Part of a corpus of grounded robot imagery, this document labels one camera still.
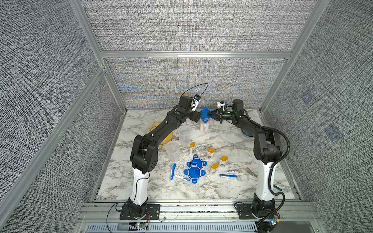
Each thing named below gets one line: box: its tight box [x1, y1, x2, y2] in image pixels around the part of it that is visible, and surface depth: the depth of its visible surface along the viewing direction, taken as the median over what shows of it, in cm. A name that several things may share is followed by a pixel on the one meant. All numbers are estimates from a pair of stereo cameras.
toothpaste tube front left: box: [174, 174, 192, 182], surface depth 86 cm
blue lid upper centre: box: [186, 153, 208, 169], surface depth 92 cm
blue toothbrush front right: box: [219, 173, 238, 178], surface depth 87 cm
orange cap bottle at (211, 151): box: [206, 147, 216, 160], surface depth 89 cm
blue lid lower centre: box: [183, 166, 206, 184], surface depth 88 cm
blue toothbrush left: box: [169, 163, 177, 181], surface depth 89 cm
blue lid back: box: [200, 107, 212, 123], surface depth 94 cm
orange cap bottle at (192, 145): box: [189, 141, 196, 156], surface depth 89 cm
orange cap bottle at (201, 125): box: [199, 118, 204, 134], surface depth 103 cm
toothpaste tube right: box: [226, 170, 244, 176], surface depth 87 cm
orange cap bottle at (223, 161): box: [219, 155, 229, 167], surface depth 83 cm
